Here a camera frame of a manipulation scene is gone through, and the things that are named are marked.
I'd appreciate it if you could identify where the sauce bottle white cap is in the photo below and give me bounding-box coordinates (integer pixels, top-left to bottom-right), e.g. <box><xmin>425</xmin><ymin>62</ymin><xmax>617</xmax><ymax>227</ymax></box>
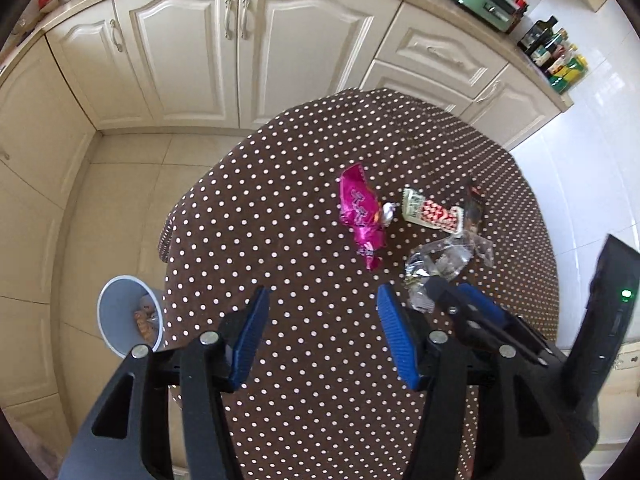
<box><xmin>545</xmin><ymin>44</ymin><xmax>578</xmax><ymax>78</ymax></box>

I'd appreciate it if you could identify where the dark brown wrapper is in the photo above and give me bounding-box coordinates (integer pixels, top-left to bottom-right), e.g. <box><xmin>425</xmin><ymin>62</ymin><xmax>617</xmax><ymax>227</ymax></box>
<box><xmin>462</xmin><ymin>185</ymin><xmax>486</xmax><ymax>233</ymax></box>

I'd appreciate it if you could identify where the dark green oil bottle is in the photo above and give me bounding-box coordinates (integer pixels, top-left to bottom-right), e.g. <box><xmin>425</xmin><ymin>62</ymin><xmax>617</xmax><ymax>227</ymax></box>
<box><xmin>517</xmin><ymin>16</ymin><xmax>558</xmax><ymax>56</ymax></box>

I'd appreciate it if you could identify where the clear plastic wrapper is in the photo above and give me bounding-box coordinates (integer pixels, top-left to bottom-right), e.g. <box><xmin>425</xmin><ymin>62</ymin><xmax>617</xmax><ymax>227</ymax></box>
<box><xmin>430</xmin><ymin>230</ymin><xmax>496</xmax><ymax>281</ymax></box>

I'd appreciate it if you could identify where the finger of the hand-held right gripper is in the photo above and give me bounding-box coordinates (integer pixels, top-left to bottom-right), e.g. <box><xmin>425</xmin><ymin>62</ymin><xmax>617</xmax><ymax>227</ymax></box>
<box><xmin>424</xmin><ymin>276</ymin><xmax>501</xmax><ymax>348</ymax></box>
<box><xmin>456</xmin><ymin>282</ymin><xmax>568</xmax><ymax>367</ymax></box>

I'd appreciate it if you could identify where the magenta foil wrapper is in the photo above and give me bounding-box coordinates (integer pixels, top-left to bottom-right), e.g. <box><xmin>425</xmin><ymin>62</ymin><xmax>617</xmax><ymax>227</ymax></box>
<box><xmin>339</xmin><ymin>162</ymin><xmax>388</xmax><ymax>272</ymax></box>

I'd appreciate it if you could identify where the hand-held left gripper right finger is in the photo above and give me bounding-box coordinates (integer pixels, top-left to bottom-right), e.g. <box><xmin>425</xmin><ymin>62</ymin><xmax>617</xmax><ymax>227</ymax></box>
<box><xmin>376</xmin><ymin>282</ymin><xmax>586</xmax><ymax>480</ymax></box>

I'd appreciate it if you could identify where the cream three-door base cabinet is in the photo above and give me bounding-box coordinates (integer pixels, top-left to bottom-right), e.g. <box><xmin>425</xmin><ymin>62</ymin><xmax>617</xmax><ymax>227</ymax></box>
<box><xmin>45</xmin><ymin>0</ymin><xmax>403</xmax><ymax>131</ymax></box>

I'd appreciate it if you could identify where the red-white checked packet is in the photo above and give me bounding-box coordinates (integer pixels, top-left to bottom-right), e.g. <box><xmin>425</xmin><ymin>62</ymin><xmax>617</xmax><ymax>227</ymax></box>
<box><xmin>400</xmin><ymin>187</ymin><xmax>463</xmax><ymax>235</ymax></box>

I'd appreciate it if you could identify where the brown polka-dot tablecloth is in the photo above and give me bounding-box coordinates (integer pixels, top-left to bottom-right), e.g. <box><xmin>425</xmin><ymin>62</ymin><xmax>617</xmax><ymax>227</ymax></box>
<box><xmin>157</xmin><ymin>87</ymin><xmax>558</xmax><ymax>480</ymax></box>

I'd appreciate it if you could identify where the blue plastic bin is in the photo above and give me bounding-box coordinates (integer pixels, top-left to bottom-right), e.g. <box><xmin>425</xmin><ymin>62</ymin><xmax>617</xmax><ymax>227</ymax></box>
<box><xmin>96</xmin><ymin>275</ymin><xmax>166</xmax><ymax>360</ymax></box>

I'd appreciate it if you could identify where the cream long base cabinet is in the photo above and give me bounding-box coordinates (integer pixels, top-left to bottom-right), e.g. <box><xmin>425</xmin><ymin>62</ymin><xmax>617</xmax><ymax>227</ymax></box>
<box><xmin>0</xmin><ymin>35</ymin><xmax>98</xmax><ymax>461</ymax></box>

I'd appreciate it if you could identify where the brown glass bottle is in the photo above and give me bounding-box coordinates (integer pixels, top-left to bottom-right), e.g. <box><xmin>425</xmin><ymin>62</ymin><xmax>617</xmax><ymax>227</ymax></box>
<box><xmin>532</xmin><ymin>30</ymin><xmax>568</xmax><ymax>66</ymax></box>

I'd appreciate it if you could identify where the cream drawer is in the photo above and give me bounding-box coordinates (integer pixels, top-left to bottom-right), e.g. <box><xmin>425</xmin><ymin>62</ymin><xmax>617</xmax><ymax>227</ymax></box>
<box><xmin>359</xmin><ymin>60</ymin><xmax>473</xmax><ymax>116</ymax></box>
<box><xmin>375</xmin><ymin>4</ymin><xmax>511</xmax><ymax>91</ymax></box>

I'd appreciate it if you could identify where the cream single-door base cabinet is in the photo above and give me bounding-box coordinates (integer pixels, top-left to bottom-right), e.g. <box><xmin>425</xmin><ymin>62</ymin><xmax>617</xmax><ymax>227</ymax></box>
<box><xmin>457</xmin><ymin>62</ymin><xmax>573</xmax><ymax>153</ymax></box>

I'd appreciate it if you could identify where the green bottle yellow label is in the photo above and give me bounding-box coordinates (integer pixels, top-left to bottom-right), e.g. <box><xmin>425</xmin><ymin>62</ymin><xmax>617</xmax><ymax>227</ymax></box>
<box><xmin>550</xmin><ymin>55</ymin><xmax>589</xmax><ymax>94</ymax></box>

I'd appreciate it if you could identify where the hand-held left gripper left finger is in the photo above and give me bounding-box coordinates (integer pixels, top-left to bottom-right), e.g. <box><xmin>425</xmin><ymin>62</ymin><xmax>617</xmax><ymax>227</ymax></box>
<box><xmin>59</xmin><ymin>286</ymin><xmax>271</xmax><ymax>480</ymax></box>

